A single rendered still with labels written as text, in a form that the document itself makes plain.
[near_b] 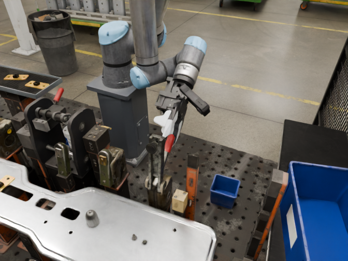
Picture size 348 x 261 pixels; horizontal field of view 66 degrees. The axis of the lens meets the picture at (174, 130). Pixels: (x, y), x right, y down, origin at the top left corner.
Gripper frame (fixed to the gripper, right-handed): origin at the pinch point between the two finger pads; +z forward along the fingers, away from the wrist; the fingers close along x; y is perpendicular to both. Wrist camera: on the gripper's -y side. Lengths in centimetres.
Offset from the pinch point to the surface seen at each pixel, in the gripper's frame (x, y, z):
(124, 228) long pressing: 1.6, 3.7, 26.9
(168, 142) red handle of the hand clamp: 1.2, -0.1, 0.9
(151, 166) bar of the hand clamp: 5.0, 1.0, 9.4
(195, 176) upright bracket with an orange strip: 5.2, -11.2, 8.6
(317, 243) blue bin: -2.3, -43.2, 14.8
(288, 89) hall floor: -236, -48, -157
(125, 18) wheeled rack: -264, 228, -252
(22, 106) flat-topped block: -8, 65, -1
